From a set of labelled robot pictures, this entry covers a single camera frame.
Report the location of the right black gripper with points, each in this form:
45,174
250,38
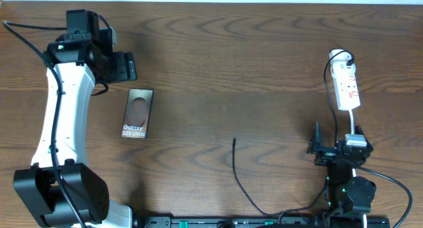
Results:
326,154

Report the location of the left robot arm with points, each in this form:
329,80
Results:
59,189

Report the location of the white power strip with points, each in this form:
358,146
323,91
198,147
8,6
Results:
342,70

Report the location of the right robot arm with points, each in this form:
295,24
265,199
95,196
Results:
349,196

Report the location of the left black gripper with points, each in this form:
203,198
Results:
127,66

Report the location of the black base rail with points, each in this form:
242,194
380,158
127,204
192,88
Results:
250,222

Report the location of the Galaxy S25 Ultra smartphone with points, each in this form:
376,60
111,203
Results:
137,114

